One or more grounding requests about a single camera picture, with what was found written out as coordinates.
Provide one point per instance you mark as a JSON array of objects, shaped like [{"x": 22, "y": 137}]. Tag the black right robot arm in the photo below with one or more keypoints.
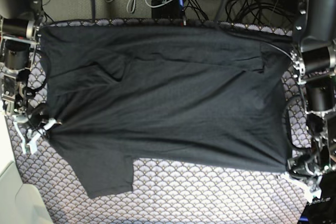
[{"x": 21, "y": 21}]

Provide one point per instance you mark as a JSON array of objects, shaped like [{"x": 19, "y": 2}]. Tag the black OpenArm box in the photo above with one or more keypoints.
[{"x": 322, "y": 210}]

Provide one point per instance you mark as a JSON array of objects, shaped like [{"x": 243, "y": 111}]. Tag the dark grey T-shirt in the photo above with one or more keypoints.
[{"x": 184, "y": 94}]

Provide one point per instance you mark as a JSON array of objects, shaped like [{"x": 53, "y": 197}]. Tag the white plastic bin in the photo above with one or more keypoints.
[{"x": 20, "y": 202}]

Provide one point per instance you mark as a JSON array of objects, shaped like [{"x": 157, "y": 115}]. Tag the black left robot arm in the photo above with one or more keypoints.
[{"x": 313, "y": 58}]

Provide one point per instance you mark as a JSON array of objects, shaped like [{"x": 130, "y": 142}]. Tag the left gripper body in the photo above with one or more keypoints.
[{"x": 310, "y": 168}]

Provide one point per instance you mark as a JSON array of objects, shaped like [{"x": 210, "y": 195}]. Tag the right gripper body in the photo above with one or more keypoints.
[{"x": 36, "y": 118}]

